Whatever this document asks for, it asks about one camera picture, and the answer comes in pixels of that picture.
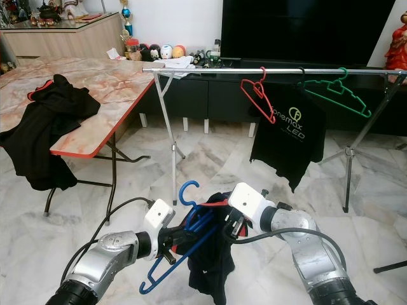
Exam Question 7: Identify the blue plastic clothes hanger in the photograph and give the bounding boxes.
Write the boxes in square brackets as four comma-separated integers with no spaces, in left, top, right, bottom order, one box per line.
[140,180,221,295]

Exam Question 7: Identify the navy shirt with red trim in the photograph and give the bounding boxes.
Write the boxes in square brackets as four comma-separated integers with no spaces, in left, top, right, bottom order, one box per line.
[188,191,253,305]

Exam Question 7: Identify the red plastic clothes hanger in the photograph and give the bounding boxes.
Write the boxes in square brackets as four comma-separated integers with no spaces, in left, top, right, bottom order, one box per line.
[240,67,278,125]

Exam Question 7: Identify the green plastic clothes hanger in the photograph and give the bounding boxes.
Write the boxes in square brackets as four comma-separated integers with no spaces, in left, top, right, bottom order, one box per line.
[304,67,372,119]

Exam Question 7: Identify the black printed t-shirt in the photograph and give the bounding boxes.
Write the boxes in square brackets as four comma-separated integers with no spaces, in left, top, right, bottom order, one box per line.
[249,81,327,193]

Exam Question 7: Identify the black television cabinet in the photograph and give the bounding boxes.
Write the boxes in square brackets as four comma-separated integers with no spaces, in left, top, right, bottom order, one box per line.
[134,57,407,137]

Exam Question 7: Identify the marble pattern folding table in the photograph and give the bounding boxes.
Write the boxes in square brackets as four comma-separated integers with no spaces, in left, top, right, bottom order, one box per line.
[0,57,157,218]

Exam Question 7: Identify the black crumpled garment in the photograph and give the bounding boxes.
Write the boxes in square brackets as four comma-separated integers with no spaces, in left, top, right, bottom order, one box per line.
[0,75,103,192]

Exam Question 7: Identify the silver metal clothes rack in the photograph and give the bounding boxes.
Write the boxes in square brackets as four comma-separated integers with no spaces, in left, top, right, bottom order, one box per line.
[142,65,407,214]

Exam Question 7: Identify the white paper stack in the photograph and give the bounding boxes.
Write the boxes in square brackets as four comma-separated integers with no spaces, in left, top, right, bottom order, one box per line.
[163,55,195,70]

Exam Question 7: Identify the black round toy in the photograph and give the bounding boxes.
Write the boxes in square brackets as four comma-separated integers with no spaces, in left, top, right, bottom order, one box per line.
[141,43,162,61]

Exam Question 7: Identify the red lidded jar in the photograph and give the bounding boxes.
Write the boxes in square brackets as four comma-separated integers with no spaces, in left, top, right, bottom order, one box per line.
[126,38,142,61]

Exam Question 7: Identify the black flat television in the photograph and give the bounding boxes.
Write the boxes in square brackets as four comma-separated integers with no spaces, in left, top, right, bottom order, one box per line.
[221,0,397,68]

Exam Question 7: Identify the blue and gold trophy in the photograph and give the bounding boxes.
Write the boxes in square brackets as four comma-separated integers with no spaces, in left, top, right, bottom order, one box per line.
[121,0,135,37]

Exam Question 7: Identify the light wooden sideboard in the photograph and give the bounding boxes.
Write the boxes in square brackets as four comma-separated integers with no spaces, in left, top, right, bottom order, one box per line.
[0,13,127,62]

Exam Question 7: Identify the red laughing Buddha statue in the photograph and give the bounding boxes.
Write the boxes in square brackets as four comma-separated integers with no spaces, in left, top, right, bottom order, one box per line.
[385,10,407,71]

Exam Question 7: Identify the white robed figurine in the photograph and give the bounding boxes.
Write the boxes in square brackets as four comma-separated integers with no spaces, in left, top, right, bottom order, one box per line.
[62,0,91,18]

